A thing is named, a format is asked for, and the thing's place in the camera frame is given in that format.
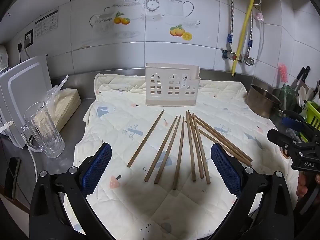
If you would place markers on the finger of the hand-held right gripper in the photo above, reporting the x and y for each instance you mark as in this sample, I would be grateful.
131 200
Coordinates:
292 122
281 138

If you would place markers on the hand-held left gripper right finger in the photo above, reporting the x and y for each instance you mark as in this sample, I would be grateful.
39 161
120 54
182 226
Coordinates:
226 170

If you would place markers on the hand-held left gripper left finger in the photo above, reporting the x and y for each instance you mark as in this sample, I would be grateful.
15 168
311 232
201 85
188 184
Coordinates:
96 170

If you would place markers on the row of wooden chopsticks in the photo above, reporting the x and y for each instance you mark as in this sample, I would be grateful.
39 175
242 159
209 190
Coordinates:
190 146

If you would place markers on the beige plastic utensil holder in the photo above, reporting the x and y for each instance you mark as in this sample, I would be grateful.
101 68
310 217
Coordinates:
160 80

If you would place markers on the person's right hand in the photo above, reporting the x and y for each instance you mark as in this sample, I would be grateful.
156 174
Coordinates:
302 186

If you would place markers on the green plastic basket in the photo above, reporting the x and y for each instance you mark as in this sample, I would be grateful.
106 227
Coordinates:
312 116

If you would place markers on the white spatula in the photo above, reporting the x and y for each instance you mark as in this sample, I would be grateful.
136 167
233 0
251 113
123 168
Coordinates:
302 95

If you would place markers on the stainless steel pot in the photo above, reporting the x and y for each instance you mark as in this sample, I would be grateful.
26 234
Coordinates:
262 102

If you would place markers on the pink brush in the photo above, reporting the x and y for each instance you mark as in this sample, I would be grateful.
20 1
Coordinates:
283 74

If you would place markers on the printed quilted mat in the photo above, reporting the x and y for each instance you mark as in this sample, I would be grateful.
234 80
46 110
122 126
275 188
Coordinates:
125 120

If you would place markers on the clear glass mug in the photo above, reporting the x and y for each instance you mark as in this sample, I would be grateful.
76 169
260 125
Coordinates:
43 130

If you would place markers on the beige stack in plastic bag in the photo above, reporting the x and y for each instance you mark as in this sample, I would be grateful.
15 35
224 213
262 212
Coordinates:
66 105

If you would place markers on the chrome water valve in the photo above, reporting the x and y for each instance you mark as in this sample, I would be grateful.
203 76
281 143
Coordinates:
248 60

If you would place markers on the white cutting board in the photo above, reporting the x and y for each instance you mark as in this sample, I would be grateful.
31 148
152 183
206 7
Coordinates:
22 97

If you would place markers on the black wall socket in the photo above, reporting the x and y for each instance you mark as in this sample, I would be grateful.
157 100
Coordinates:
28 38

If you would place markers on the wall instruction sticker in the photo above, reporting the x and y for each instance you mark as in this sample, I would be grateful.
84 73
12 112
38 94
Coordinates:
46 23

